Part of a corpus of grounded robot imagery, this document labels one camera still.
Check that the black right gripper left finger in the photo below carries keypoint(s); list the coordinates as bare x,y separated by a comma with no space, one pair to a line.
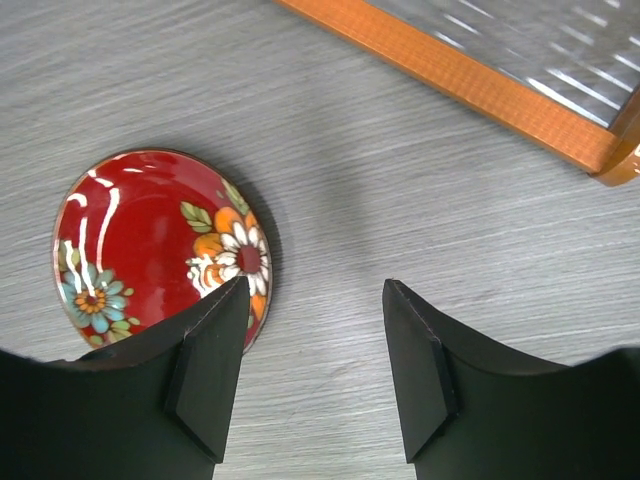
156,405

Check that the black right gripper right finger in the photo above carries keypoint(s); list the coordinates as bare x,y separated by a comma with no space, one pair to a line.
471,407

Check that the red floral plate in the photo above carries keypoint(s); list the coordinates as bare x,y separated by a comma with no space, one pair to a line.
144,234

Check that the orange wooden shelf rack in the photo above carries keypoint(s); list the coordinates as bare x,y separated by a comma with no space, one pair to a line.
609,155

